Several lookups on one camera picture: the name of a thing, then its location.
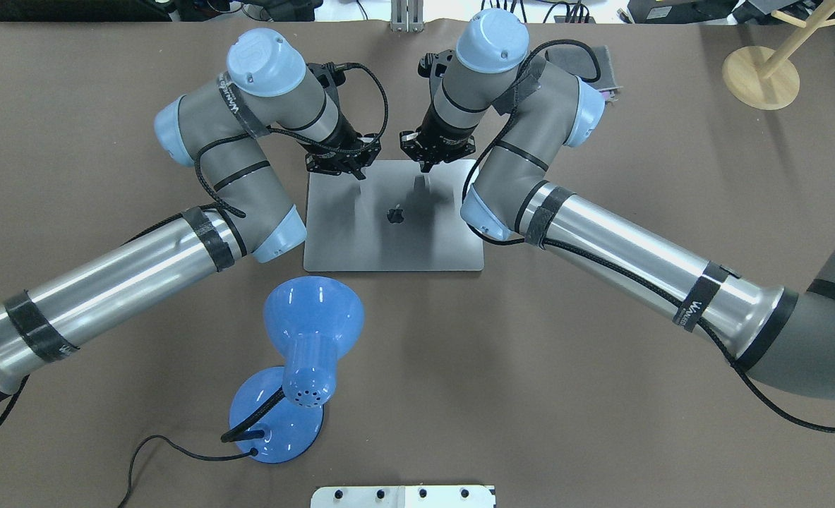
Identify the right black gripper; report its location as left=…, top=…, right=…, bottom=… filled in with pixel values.
left=399, top=106, right=476, bottom=174

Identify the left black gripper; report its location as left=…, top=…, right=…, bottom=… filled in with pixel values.
left=306, top=115, right=381, bottom=181

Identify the grey laptop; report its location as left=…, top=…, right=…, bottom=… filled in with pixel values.
left=302, top=159, right=484, bottom=272

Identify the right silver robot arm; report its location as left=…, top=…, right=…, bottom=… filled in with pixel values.
left=401, top=8, right=835, bottom=433

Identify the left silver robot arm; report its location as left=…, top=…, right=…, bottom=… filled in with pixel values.
left=0, top=27, right=381, bottom=421

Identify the blue desk lamp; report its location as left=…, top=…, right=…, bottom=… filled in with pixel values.
left=221, top=276, right=364, bottom=464

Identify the wooden mug tree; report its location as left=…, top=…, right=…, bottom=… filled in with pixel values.
left=721, top=1, right=835, bottom=110

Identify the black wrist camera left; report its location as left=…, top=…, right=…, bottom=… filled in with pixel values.
left=307, top=62, right=346, bottom=89

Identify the aluminium frame post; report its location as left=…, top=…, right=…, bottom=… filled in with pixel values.
left=390, top=0, right=424, bottom=33

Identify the black lamp power cord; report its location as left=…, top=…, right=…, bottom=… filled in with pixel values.
left=116, top=435, right=260, bottom=508

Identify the white pedestal column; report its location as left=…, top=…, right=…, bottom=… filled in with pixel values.
left=310, top=485, right=497, bottom=507

